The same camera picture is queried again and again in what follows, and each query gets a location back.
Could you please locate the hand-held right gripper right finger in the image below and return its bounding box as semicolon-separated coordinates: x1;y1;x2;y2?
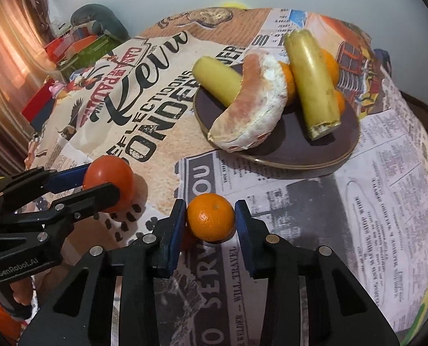
234;199;398;346

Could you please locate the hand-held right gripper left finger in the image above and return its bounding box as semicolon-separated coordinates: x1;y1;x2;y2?
19;199;187;346

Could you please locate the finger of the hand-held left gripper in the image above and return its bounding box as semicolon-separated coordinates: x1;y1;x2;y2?
0;183;121;238
0;164;92;208

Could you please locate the red tomato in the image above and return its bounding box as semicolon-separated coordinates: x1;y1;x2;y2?
82;156;135;213

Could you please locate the dark purple round plate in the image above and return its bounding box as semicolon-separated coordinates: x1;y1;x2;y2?
193;63;361;169

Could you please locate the peeled pomelo segment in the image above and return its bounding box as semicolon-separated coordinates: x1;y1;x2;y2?
207;51;288;152

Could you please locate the large orange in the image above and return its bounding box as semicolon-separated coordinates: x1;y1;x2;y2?
320;48;339;82
279;61;296;107

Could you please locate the person's left hand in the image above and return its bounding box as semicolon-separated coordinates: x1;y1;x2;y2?
5;277;38;307

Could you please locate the red gift box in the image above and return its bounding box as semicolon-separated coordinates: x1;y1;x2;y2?
21;83;61;123

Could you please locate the pink bunny toy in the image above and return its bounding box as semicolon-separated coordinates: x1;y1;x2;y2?
50;81;68;98

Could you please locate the red gift bag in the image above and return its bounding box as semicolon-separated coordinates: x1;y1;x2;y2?
44;36;78;62

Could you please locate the newspaper print blanket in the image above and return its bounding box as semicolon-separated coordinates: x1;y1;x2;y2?
27;7;428;346

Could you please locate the brown orange curtain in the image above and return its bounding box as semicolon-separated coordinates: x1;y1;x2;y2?
0;0;56;181

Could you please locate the grey pillow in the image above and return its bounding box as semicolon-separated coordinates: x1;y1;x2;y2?
71;3;131;40

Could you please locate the dark blue bag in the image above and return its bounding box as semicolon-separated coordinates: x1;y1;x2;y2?
374;48;395;76

